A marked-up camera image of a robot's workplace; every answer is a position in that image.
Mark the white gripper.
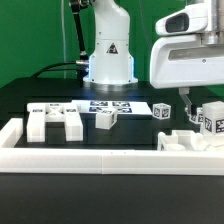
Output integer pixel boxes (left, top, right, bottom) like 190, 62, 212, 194
150, 0, 224, 115

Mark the white chair seat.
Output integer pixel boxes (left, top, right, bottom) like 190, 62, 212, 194
156, 129, 224, 152

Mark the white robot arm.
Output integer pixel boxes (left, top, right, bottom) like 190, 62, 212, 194
70, 0, 224, 114

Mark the white tagged cube right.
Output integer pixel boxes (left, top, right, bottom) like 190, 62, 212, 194
189, 107, 203, 124

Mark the white tagged cube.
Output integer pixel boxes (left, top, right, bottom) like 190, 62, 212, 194
152, 103, 171, 120
189, 107, 203, 124

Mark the white tagged cube middle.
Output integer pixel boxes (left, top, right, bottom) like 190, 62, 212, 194
152, 103, 171, 120

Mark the white flat tag board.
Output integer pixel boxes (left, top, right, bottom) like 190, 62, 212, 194
72, 100, 152, 115

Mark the black raised platform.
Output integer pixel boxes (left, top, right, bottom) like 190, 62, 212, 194
0, 77, 224, 121

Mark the white U-shaped boundary fence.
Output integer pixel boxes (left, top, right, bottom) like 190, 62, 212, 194
0, 118, 224, 176

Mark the black cable bundle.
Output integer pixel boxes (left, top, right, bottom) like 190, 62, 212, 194
31, 60, 88, 80

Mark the white chair back frame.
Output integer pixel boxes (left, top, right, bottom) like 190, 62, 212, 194
26, 102, 83, 142

